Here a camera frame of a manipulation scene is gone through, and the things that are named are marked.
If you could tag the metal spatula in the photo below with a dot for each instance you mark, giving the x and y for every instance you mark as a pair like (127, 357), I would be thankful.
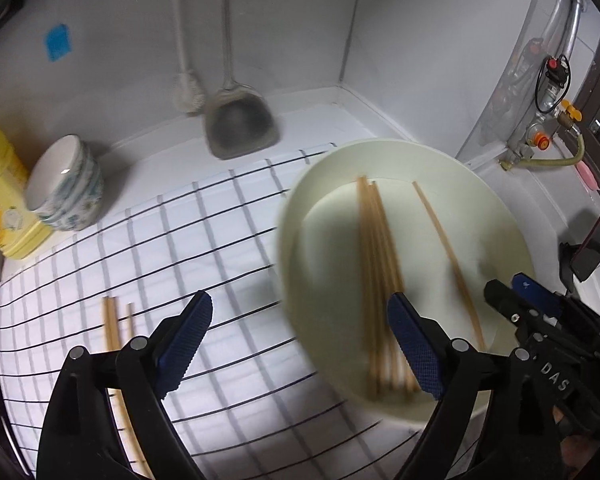
(240, 125)

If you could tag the black grid white cloth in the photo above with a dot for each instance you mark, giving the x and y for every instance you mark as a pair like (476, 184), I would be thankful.
(220, 240)

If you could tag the flexible metal pipe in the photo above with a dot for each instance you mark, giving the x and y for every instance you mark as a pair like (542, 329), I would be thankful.
(565, 15)

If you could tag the black phone holder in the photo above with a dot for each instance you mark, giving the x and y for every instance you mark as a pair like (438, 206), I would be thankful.
(595, 245)

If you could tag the single wooden chopstick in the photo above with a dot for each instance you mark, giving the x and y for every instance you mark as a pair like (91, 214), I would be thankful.
(108, 320)
(114, 322)
(447, 255)
(130, 320)

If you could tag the large cream bowl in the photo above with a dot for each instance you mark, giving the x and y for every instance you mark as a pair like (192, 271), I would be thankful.
(330, 270)

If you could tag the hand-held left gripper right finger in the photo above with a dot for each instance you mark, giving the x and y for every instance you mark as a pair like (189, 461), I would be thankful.
(417, 347)

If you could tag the gas valve assembly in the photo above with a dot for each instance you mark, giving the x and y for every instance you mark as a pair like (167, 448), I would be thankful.
(550, 100)

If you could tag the blue plastic wall hook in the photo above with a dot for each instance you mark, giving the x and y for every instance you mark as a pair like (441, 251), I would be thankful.
(60, 44)

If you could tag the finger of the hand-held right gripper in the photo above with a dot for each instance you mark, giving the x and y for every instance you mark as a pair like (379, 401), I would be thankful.
(510, 307)
(537, 295)

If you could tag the small pink plastic item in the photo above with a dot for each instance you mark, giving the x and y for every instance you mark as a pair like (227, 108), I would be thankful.
(587, 176)

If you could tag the yellow dish soap bottle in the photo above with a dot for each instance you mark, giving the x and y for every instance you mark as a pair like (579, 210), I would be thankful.
(0, 200)

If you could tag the white dish brush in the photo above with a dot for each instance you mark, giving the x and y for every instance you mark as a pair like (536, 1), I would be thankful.
(189, 92)

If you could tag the blue patterned ceramic bowl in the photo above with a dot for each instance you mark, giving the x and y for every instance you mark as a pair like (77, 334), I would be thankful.
(55, 170)
(91, 185)
(92, 215)

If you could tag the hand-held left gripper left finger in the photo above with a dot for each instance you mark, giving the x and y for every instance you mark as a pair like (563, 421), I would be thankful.
(185, 345)

